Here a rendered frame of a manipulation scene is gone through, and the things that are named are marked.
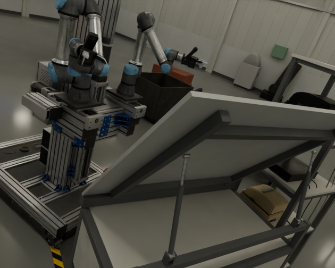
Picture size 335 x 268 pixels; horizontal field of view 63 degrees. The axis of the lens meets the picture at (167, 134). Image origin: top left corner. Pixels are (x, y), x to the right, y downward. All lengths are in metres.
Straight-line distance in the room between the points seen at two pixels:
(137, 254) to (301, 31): 11.06
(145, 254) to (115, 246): 0.15
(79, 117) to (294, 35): 10.61
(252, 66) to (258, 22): 1.84
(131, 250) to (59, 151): 1.29
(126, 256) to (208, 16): 12.07
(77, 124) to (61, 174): 0.73
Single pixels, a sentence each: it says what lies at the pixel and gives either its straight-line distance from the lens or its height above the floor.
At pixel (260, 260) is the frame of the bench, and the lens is 1.75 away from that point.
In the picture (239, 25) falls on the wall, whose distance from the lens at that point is 12.42.
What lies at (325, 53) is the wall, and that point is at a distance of 11.75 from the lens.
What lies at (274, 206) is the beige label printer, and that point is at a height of 0.83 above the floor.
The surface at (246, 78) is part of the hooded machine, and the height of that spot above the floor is 0.40.
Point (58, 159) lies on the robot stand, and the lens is 2.53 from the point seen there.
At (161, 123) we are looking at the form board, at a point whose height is 1.55.
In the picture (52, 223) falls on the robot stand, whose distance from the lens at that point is 2.33.
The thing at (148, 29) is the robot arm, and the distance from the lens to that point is 2.19.
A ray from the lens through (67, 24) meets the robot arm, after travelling 1.80.
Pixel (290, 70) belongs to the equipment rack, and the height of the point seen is 1.74.
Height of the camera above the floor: 1.86
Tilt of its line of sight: 23 degrees down
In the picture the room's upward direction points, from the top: 18 degrees clockwise
